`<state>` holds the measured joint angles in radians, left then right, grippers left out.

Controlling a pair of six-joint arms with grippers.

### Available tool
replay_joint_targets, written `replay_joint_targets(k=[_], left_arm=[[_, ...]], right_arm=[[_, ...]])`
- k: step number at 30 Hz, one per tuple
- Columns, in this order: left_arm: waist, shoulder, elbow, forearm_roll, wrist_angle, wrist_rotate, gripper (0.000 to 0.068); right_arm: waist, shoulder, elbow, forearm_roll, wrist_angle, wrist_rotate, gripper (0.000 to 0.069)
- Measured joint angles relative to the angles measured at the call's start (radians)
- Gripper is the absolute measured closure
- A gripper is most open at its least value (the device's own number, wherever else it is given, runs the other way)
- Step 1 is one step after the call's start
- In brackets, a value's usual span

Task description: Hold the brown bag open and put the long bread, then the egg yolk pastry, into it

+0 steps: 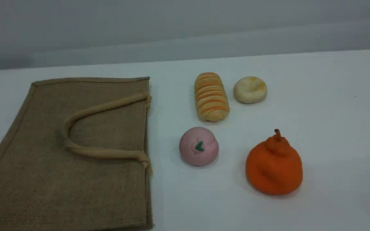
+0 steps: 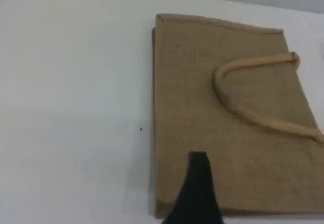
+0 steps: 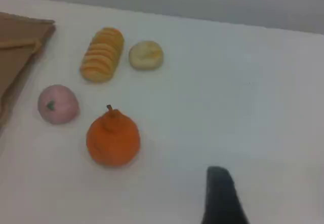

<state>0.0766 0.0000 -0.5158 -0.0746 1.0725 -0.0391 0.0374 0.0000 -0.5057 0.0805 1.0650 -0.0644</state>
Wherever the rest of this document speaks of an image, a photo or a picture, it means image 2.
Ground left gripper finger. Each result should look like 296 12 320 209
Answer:
161 151 225 224

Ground brown jute tote bag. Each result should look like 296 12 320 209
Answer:
151 13 324 219

